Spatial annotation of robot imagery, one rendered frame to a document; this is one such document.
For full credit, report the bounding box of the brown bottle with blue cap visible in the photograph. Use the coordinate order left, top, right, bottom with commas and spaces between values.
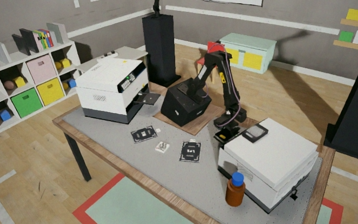
225, 172, 246, 207

